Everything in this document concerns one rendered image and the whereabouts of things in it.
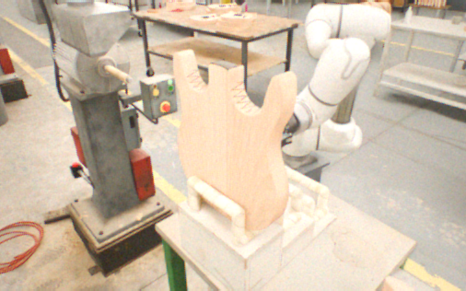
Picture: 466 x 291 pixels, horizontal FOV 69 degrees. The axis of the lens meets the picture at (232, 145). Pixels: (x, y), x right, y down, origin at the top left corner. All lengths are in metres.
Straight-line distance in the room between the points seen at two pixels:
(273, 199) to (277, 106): 0.21
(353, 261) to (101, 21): 1.13
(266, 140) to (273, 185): 0.10
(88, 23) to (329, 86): 0.83
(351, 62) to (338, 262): 0.58
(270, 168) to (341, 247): 0.52
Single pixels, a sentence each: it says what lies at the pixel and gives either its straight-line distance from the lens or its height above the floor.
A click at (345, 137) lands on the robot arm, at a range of 1.78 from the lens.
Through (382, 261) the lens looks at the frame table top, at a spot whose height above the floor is 0.93.
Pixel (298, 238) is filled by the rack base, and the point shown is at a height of 1.01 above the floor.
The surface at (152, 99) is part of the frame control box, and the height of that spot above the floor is 1.04.
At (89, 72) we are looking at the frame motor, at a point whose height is 1.24.
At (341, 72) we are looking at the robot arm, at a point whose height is 1.46.
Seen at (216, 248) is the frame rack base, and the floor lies 1.06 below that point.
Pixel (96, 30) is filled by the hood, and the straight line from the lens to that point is 1.33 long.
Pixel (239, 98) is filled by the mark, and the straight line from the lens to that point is 0.72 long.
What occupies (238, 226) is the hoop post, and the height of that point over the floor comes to 1.17.
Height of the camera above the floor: 1.75
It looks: 31 degrees down
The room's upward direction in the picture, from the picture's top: straight up
